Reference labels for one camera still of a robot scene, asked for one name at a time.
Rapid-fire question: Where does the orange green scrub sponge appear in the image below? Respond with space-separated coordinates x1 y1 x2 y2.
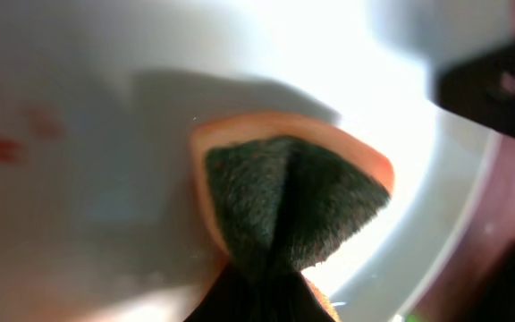
190 112 395 322

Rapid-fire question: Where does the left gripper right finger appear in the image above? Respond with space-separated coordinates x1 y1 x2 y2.
274 273 334 322

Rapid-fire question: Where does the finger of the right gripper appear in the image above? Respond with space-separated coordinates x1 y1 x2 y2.
434 41 515 139

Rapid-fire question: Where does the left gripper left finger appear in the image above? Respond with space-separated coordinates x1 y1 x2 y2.
184 264 256 322

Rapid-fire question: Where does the light blue plate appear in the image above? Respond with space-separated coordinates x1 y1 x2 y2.
0 1 500 321

